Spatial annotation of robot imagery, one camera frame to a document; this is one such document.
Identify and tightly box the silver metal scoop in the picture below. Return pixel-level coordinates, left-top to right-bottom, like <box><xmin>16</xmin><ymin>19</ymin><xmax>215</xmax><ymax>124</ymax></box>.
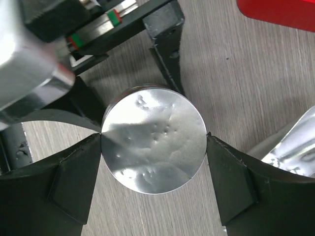
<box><xmin>247</xmin><ymin>106</ymin><xmax>315</xmax><ymax>178</ymax></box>

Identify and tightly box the red square candy box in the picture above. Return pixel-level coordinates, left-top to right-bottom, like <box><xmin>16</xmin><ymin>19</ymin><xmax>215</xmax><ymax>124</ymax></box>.
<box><xmin>236</xmin><ymin>0</ymin><xmax>315</xmax><ymax>32</ymax></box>

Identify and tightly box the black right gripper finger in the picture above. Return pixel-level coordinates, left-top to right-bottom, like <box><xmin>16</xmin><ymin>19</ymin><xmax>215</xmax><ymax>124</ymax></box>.
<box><xmin>21</xmin><ymin>76</ymin><xmax>106</xmax><ymax>133</ymax></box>
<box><xmin>143</xmin><ymin>0</ymin><xmax>185</xmax><ymax>95</ymax></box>

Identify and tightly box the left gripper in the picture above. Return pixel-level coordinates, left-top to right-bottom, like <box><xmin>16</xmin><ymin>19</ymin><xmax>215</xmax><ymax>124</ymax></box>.
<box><xmin>19</xmin><ymin>0</ymin><xmax>171</xmax><ymax>74</ymax></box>

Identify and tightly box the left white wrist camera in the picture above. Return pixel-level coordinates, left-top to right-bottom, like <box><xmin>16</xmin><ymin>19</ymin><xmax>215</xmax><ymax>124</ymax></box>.
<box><xmin>0</xmin><ymin>0</ymin><xmax>75</xmax><ymax>130</ymax></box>

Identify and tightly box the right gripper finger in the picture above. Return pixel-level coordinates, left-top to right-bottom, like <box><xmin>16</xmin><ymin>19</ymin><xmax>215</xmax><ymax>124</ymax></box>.
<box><xmin>0</xmin><ymin>134</ymin><xmax>101</xmax><ymax>236</ymax></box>
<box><xmin>207</xmin><ymin>134</ymin><xmax>315</xmax><ymax>236</ymax></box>

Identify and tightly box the white round jar lid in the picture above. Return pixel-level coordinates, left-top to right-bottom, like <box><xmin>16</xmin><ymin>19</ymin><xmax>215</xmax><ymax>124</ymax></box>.
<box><xmin>101</xmin><ymin>84</ymin><xmax>207</xmax><ymax>195</ymax></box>

